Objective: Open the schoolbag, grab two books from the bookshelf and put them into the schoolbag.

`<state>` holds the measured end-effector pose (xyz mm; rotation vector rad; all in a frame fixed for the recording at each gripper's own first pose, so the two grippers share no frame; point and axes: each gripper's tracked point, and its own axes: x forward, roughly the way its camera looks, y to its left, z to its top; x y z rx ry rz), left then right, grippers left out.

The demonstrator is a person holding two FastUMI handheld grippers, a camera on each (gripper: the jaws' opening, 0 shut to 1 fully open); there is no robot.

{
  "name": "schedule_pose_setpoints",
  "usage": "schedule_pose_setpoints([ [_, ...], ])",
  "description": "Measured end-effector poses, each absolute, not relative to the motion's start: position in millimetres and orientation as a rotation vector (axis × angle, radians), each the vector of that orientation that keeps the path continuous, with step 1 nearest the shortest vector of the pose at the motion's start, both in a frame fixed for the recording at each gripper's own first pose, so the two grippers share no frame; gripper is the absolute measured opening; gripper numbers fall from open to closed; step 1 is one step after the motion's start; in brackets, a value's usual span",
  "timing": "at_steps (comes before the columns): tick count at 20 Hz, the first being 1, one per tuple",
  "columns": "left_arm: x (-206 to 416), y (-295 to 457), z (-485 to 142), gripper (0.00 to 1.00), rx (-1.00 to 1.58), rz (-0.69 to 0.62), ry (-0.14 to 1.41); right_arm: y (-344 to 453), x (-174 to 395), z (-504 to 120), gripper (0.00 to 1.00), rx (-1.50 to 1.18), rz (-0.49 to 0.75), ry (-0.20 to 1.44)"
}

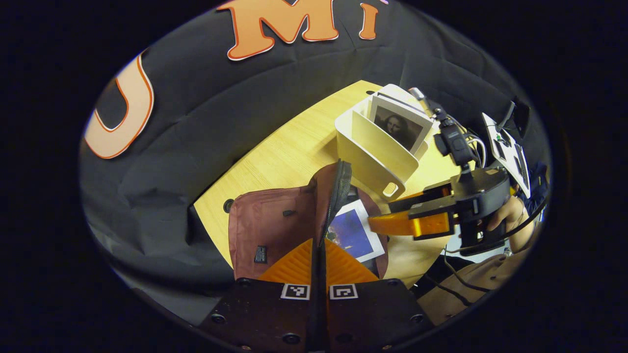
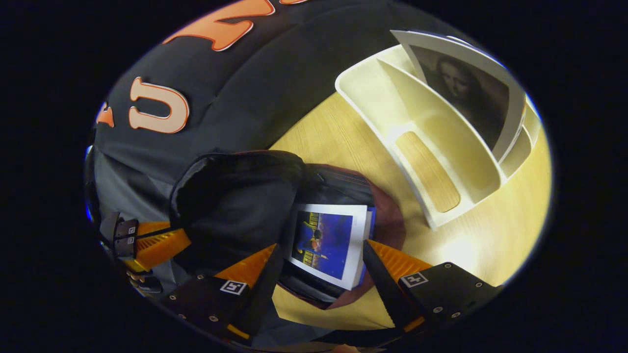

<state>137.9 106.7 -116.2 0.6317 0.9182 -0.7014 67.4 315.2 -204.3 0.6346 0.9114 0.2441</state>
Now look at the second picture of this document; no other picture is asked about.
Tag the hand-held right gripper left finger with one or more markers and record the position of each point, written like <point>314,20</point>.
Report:
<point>262,294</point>

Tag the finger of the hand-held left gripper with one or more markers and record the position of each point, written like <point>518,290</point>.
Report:
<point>157,247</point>
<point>152,227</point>

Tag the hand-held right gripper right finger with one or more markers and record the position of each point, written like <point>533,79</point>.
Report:
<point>385,289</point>

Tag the blue spine book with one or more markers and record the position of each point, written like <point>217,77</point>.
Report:
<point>328,240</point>

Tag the white bookshelf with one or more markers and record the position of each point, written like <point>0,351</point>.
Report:
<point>382,98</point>

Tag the grey portrait cover book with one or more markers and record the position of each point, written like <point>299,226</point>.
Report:
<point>466,93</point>

